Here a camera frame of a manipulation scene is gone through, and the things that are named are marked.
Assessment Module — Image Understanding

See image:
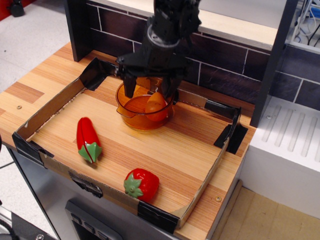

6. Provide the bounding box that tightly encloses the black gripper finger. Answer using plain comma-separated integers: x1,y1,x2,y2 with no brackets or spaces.
161,75,183,99
121,73,138,98

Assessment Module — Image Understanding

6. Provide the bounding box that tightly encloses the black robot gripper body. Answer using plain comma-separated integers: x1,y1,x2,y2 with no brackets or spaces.
116,14,189,79

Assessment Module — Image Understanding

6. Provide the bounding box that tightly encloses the orange toy carrot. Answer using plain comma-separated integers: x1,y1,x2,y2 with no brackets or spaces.
145,92,168,122

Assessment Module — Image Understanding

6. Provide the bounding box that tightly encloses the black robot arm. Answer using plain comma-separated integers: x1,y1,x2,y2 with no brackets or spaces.
116,0,202,98

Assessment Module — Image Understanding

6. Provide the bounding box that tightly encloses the cardboard fence with black tape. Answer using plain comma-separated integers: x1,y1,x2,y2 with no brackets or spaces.
12,58,249,240

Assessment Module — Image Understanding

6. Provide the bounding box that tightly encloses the transparent orange plastic pot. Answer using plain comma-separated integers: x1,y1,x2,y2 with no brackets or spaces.
115,77,174,130

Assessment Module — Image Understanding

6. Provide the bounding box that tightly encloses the red toy chili pepper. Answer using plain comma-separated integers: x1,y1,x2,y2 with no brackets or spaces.
76,117,102,164

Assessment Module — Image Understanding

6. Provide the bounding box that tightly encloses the light wooden shelf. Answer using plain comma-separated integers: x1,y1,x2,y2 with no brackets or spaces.
95,0,278,51

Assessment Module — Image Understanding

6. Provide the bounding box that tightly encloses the red toy strawberry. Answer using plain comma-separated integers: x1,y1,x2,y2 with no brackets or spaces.
123,168,160,202

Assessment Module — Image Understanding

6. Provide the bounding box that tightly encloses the white sink drainboard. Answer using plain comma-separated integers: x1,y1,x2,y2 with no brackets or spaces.
240,97,320,218

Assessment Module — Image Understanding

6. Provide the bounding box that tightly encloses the grey toy oven front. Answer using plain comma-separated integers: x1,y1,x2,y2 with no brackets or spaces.
65,198,124,240

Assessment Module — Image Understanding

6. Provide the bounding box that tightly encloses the dark grey vertical post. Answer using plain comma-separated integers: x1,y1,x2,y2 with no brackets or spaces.
250,0,298,128

